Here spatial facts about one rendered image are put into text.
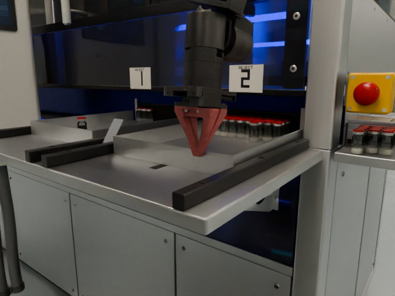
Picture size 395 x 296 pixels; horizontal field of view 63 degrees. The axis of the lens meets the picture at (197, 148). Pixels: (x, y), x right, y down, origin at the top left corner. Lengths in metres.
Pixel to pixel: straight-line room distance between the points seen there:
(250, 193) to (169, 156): 0.17
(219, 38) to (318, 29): 0.27
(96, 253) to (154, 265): 0.32
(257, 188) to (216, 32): 0.22
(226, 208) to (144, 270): 0.80
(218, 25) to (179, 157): 0.21
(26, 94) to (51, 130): 0.44
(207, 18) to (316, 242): 0.51
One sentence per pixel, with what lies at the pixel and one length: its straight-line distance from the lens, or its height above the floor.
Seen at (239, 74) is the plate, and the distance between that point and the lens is 0.75.
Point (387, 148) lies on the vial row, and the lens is 0.69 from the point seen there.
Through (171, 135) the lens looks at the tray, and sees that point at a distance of 0.74.
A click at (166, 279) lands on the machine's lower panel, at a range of 1.09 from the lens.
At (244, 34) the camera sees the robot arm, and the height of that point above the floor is 1.09.
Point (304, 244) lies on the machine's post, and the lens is 0.77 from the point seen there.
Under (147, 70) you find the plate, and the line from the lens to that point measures 0.93.
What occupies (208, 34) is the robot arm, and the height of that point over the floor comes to 1.08.
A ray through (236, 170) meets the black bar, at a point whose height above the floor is 0.90.
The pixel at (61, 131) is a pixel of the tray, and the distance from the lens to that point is 0.80.
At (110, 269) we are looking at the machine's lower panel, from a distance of 1.30.
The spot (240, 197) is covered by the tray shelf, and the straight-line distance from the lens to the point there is 0.40.
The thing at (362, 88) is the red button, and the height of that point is 1.00.
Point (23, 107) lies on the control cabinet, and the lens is 1.27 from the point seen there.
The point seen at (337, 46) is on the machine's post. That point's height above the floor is 1.08.
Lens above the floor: 1.02
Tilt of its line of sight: 12 degrees down
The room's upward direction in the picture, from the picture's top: straight up
